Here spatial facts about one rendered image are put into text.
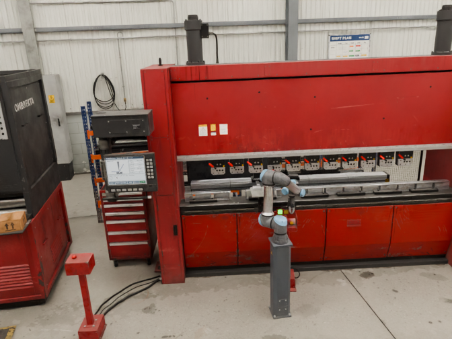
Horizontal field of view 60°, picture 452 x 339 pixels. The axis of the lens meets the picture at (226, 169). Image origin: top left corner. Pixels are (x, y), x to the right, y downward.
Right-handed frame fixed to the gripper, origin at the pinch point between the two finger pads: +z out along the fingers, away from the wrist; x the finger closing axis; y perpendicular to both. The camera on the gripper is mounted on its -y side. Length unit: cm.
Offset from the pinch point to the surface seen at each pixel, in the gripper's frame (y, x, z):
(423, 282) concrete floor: -2, -140, 85
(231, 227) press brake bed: 14, 63, 24
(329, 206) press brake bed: 27, -43, 7
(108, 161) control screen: -35, 165, -75
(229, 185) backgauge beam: 54, 66, -6
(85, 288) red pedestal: -85, 186, 24
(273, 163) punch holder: 35, 17, -40
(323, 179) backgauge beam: 66, -41, -6
